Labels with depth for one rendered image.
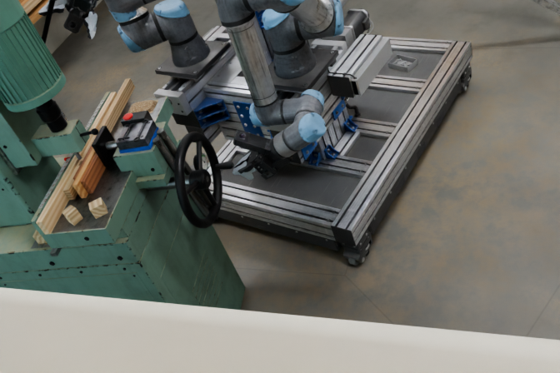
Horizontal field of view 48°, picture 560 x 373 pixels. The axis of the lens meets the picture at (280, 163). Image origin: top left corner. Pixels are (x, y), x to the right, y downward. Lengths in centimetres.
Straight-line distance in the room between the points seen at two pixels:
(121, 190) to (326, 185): 103
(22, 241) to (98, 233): 37
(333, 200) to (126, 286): 94
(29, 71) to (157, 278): 71
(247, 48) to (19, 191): 81
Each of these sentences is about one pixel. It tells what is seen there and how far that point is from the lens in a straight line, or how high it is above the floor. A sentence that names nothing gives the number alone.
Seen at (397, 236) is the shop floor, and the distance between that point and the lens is 263.
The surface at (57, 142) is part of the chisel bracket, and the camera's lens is 193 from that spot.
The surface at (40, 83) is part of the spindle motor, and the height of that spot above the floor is 125.
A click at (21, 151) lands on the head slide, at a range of 196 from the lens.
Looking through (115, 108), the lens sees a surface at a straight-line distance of 218.
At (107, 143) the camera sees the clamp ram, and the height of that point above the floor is 96.
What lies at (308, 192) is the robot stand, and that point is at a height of 21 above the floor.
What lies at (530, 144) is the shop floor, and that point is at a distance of 294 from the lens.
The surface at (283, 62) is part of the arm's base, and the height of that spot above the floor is 88.
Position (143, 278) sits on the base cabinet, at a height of 64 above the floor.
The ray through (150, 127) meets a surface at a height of 100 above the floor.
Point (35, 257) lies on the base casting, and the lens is 206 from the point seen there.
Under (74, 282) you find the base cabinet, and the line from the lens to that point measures 209.
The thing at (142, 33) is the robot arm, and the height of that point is 100.
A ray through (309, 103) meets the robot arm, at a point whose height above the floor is 91.
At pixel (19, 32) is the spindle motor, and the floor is 139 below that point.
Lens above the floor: 195
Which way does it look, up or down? 38 degrees down
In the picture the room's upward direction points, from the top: 21 degrees counter-clockwise
